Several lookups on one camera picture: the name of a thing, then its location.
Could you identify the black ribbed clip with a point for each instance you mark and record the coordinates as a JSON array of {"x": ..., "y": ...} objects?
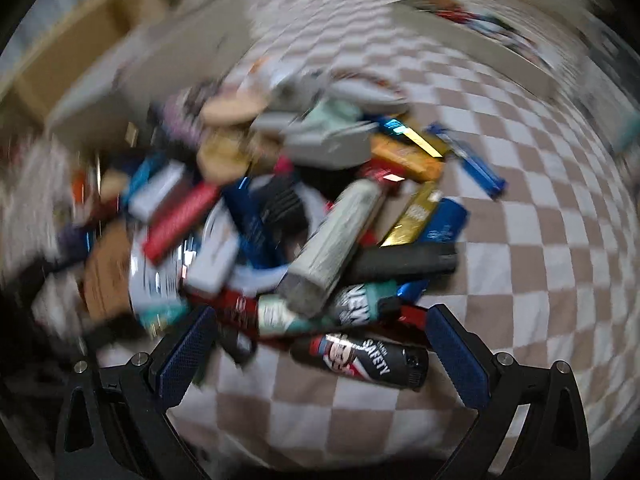
[{"x": 282, "y": 205}]

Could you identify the round wooden block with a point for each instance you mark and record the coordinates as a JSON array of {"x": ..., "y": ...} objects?
[{"x": 230, "y": 110}]

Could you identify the purple crocheted coaster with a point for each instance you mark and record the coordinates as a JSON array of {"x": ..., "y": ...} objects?
[{"x": 180, "y": 120}]

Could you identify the brown cork coaster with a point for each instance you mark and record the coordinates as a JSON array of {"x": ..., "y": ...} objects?
[{"x": 107, "y": 275}]

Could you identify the wooden bedside shelf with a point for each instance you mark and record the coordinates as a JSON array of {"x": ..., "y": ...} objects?
[{"x": 65, "y": 50}]

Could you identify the white box with orange logo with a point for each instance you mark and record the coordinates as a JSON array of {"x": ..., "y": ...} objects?
[{"x": 212, "y": 262}]

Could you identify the deep white storage box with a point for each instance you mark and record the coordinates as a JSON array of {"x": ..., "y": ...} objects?
[{"x": 165, "y": 60}]

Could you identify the orange lighter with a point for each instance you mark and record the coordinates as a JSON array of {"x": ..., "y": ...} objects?
[{"x": 407, "y": 160}]

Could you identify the shiny red lighter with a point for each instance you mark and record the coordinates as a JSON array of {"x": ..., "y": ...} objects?
[{"x": 412, "y": 317}]

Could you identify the white green label lighter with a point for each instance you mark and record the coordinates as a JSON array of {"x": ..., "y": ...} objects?
[{"x": 280, "y": 315}]

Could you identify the black cartoon print lighter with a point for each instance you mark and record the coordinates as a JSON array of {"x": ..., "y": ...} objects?
[{"x": 370, "y": 362}]

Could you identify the black green printed lighter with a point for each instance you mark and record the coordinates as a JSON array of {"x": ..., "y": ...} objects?
[{"x": 360, "y": 302}]

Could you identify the shiny gold lighter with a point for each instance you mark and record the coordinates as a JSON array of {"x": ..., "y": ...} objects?
[{"x": 410, "y": 215}]

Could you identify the yellow lighter with red label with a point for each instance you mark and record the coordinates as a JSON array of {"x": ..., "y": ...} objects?
[{"x": 220, "y": 152}]

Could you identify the teal lighter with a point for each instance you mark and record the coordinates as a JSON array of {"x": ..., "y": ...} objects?
[{"x": 155, "y": 317}]

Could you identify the metallic blue lighter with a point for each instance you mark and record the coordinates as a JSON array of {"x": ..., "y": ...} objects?
[{"x": 392, "y": 125}]

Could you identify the blue metal lighter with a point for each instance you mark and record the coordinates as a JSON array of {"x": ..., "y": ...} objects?
[{"x": 445, "y": 222}]

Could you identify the dark red long lighter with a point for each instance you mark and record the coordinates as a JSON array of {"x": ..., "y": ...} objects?
[{"x": 235, "y": 305}]

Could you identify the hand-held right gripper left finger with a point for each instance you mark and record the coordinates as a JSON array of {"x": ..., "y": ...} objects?
[{"x": 185, "y": 355}]

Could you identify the grey plastic holder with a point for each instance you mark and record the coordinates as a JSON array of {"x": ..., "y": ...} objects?
[{"x": 325, "y": 145}]

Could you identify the shallow white tray box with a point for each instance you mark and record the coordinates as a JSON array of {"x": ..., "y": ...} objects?
[{"x": 475, "y": 45}]

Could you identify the checkered bed sheet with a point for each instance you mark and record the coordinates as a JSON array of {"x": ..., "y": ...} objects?
[{"x": 525, "y": 260}]

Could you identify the clear blue lighter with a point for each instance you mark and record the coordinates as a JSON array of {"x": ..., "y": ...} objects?
[{"x": 475, "y": 162}]

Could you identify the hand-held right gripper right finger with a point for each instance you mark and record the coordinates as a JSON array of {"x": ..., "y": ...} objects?
[{"x": 457, "y": 355}]

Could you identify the white rectangular box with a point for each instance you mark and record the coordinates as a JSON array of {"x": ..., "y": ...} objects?
[{"x": 155, "y": 192}]

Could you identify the mint green round mirror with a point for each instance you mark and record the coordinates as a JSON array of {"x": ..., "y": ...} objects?
[{"x": 335, "y": 115}]

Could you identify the dark gold lighter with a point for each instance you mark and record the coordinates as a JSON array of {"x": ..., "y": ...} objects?
[{"x": 427, "y": 142}]

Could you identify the dark blue lighter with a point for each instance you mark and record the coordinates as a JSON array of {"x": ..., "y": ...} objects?
[{"x": 250, "y": 230}]

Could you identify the white printed cylinder lighter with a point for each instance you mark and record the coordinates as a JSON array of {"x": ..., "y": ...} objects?
[{"x": 330, "y": 245}]

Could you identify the heap of small mixed trinkets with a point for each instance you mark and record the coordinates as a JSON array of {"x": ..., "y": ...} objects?
[{"x": 480, "y": 17}]

